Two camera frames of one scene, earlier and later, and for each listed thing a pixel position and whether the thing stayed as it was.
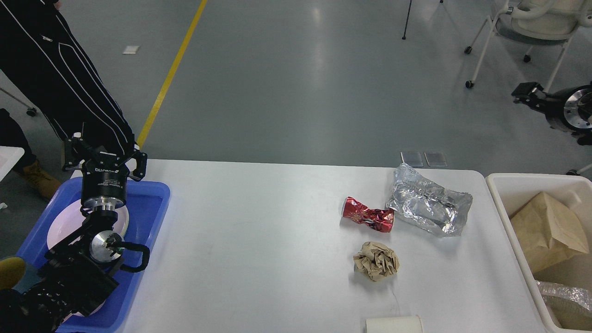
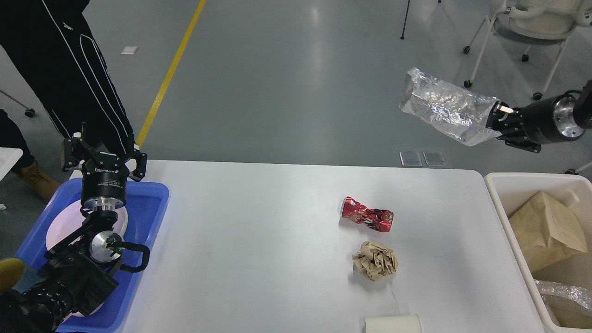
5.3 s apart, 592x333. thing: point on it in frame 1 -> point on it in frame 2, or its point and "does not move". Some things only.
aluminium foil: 583,296 does not move
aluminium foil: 416,200 -> 454,112
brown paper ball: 376,261 does not move
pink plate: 70,217 does not move
